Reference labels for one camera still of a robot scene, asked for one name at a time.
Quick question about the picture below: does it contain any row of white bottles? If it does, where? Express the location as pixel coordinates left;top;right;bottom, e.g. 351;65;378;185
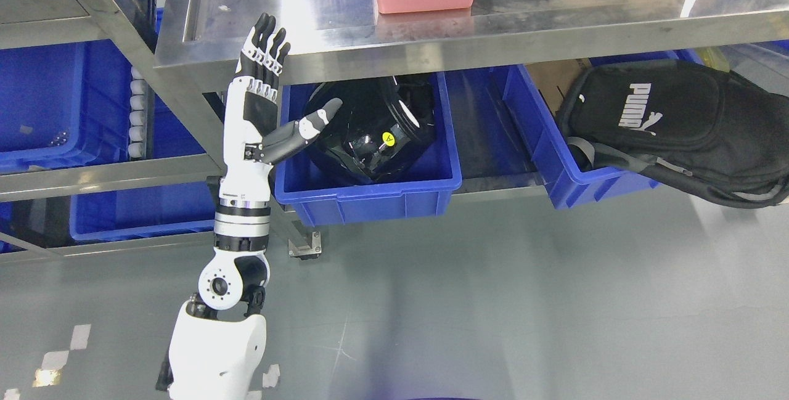
128;66;150;161

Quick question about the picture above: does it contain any blue bin lower left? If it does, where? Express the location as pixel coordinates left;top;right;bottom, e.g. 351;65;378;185
68;182;215;242

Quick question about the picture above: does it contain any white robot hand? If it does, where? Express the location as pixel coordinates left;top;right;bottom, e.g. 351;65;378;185
223;13;343;181

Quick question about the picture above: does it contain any steel shelf rack left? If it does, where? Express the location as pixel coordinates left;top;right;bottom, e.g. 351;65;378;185
0;0;226;264

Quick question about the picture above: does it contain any cardboard piece in bin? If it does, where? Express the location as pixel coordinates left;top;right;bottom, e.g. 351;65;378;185
525;58;592;116

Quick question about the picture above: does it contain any stainless steel table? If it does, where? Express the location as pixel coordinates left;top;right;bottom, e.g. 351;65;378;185
153;0;789;259

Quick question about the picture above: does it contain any black glossy helmet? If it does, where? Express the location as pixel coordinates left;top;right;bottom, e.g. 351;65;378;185
305;73;438;186

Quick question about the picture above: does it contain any blue bin with helmet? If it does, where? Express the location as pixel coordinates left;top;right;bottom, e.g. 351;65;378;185
272;72;462;227

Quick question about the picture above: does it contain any blue bin under backpack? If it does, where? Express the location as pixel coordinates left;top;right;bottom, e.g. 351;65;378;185
493;49;703;210

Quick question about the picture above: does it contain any black Puma backpack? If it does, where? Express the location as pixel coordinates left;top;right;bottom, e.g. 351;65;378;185
556;59;788;209

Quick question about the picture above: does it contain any blue bin upper left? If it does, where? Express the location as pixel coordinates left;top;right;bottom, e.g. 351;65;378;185
1;40;132;174

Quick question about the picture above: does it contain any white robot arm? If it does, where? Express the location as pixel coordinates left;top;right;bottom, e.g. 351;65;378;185
156;13;343;399

